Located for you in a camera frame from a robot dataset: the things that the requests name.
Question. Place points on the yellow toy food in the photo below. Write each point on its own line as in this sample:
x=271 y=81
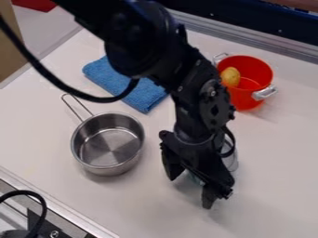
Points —
x=230 y=76

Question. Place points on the cardboard box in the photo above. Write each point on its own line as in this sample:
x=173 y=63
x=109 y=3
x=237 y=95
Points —
x=9 y=46

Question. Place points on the silver can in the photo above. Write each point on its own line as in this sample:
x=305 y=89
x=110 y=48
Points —
x=232 y=161

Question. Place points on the orange pot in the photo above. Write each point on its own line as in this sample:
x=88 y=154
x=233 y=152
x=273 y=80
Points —
x=248 y=94

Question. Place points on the silver pot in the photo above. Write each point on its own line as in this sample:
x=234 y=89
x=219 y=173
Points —
x=107 y=148

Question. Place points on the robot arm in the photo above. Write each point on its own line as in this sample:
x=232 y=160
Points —
x=140 y=37

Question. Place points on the blue cloth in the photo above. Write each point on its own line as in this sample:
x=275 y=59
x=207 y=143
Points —
x=145 y=96

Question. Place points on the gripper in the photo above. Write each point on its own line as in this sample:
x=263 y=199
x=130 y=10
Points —
x=203 y=158

